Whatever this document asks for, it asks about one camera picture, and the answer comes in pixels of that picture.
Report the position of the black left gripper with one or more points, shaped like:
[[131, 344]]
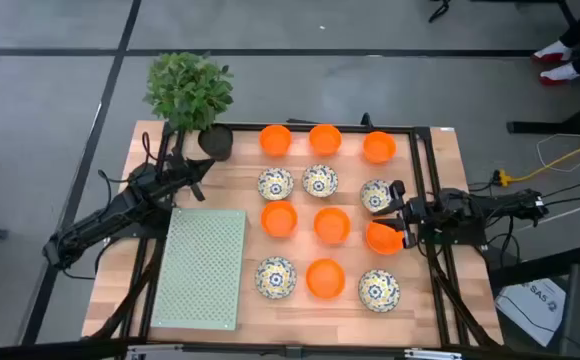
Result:
[[177, 174]]

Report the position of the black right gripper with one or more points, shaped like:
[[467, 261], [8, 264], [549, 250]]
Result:
[[422, 215]]

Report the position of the yellow bowl with blue pattern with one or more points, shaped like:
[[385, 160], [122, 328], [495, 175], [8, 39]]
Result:
[[379, 290], [275, 277], [320, 180], [374, 196], [275, 183]]

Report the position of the orange plastic bowl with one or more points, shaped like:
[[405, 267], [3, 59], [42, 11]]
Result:
[[332, 225], [379, 147], [382, 240], [325, 278], [275, 140], [325, 139], [279, 218]]

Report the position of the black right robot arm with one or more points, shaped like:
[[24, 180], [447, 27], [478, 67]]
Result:
[[495, 202]]

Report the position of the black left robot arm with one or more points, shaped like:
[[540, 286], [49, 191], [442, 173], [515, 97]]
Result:
[[100, 215]]

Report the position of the green potted plant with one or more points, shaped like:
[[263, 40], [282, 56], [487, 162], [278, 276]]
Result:
[[187, 90]]

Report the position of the green perforated metal shelf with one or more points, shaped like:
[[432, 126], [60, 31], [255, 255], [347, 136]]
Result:
[[200, 270]]

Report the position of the white paper sheet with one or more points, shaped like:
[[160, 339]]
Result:
[[530, 310]]

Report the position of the black desk foot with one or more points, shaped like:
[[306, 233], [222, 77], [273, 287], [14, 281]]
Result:
[[545, 127]]

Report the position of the person's shoe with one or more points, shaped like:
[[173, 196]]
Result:
[[560, 74], [552, 51]]

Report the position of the silver metal bracket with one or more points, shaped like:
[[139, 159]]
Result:
[[432, 355], [145, 352]]

